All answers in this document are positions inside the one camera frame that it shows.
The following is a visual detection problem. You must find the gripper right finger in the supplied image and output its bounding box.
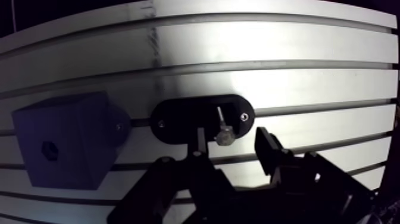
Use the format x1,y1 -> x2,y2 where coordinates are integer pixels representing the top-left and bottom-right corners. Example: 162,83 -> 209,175
254,126 -> 376,224

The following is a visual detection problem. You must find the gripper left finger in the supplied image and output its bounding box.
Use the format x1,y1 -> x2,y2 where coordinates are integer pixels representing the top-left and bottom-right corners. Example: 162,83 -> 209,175
106,126 -> 238,224

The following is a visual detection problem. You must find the steel bolt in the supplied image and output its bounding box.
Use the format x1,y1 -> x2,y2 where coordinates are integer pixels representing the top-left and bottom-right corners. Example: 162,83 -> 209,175
214,106 -> 235,147

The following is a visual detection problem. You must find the black oval holder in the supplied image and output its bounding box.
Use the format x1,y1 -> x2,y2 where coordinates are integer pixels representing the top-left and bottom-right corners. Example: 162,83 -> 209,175
149,94 -> 256,145

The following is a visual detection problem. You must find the dark blue-grey block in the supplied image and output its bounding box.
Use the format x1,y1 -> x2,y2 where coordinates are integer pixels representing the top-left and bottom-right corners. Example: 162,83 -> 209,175
11,91 -> 132,191

